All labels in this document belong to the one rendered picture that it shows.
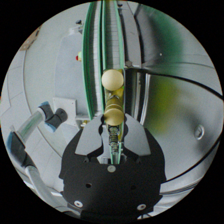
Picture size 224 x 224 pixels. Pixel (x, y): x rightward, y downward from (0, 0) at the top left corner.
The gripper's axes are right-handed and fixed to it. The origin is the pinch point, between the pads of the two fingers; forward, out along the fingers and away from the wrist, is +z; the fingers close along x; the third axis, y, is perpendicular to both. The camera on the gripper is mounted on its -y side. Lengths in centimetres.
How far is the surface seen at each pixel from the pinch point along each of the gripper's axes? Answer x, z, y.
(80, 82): -26.0, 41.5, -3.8
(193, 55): 14.8, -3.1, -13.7
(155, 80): 12.4, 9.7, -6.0
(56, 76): -50, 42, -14
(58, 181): -335, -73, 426
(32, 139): -361, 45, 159
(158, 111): 12.5, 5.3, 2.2
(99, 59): -5.7, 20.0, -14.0
